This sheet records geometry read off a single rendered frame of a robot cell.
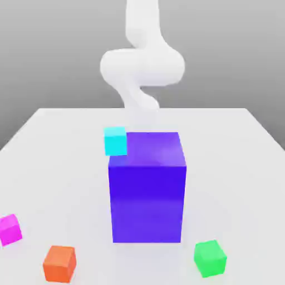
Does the small cyan cube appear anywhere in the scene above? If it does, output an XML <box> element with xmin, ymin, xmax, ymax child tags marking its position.
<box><xmin>103</xmin><ymin>126</ymin><xmax>128</xmax><ymax>156</ymax></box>

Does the small green cube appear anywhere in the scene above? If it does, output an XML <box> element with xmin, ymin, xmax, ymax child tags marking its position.
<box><xmin>193</xmin><ymin>239</ymin><xmax>228</xmax><ymax>278</ymax></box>

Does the small orange cube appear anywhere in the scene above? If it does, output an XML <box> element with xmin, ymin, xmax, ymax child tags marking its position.
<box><xmin>42</xmin><ymin>245</ymin><xmax>77</xmax><ymax>284</ymax></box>

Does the small magenta cube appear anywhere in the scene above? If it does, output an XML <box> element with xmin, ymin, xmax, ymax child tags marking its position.
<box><xmin>0</xmin><ymin>213</ymin><xmax>23</xmax><ymax>247</ymax></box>

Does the large purple box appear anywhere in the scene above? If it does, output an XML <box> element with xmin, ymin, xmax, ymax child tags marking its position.
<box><xmin>107</xmin><ymin>131</ymin><xmax>187</xmax><ymax>244</ymax></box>

